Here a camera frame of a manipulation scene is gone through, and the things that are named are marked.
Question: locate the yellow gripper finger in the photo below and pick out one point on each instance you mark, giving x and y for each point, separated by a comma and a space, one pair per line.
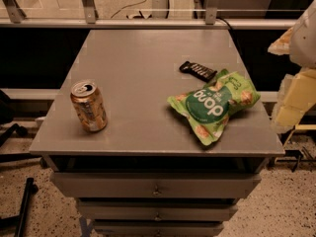
296, 96
281, 45

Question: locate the green rice chip bag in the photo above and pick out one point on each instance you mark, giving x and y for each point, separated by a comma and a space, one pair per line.
209, 108

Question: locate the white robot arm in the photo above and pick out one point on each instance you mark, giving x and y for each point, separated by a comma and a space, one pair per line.
302, 47

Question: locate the orange soda can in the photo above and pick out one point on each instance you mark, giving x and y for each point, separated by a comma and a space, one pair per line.
87, 101

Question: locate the black snack bar wrapper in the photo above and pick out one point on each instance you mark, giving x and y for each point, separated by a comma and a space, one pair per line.
199, 71

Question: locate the black chair base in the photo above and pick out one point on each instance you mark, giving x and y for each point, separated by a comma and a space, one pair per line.
7, 115

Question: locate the black metal floor stand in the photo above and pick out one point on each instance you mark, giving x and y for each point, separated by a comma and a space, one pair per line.
18, 222

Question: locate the yellow metal frame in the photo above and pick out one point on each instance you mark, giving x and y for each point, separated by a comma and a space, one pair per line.
299, 127

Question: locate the grey metal railing frame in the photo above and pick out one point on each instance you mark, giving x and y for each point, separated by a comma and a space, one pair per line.
139, 15

